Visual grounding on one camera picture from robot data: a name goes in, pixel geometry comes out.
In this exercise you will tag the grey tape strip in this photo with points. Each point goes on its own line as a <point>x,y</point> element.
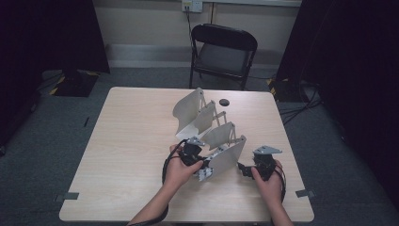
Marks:
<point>67,196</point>
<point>305,193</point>

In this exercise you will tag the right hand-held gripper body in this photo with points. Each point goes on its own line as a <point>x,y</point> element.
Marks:
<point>265,163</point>

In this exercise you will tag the white expandable file rack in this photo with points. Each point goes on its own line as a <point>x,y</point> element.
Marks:
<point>219,138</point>

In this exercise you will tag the person's right hand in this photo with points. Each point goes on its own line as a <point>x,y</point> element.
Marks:
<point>269,188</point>

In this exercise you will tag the person's left hand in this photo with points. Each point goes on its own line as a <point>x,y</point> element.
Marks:
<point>178,175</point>

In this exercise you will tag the black round table grommet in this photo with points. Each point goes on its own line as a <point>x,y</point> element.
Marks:
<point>224,102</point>

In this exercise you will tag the black stand base yellow tape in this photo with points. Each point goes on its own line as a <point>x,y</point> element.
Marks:
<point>75,83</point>
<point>282,91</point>

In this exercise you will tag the white cloth with black pattern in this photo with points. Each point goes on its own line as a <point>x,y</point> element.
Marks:
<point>205,174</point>

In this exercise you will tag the small black stick on floor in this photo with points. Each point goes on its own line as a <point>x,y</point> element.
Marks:
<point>86,121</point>

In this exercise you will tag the white wall socket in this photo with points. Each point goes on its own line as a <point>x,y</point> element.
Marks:
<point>192,5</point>

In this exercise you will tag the black curtain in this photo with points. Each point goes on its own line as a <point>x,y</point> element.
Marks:
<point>47,37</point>
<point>351,62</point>

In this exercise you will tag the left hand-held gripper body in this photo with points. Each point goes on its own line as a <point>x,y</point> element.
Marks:
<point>191,153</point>

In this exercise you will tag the black folding chair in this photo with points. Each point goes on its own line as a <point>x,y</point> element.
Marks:
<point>222,56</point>

